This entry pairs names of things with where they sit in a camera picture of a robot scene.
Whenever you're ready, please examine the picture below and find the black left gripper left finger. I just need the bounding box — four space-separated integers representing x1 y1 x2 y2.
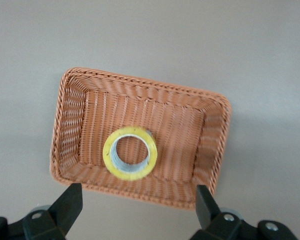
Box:
22 183 84 240

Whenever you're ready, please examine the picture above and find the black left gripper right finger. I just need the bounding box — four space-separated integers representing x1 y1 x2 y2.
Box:
193 185 260 240

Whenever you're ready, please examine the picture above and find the yellow tape roll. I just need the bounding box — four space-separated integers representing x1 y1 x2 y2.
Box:
102 126 158 181

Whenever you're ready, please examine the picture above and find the brown wicker basket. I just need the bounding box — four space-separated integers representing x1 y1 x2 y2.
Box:
49 66 233 212

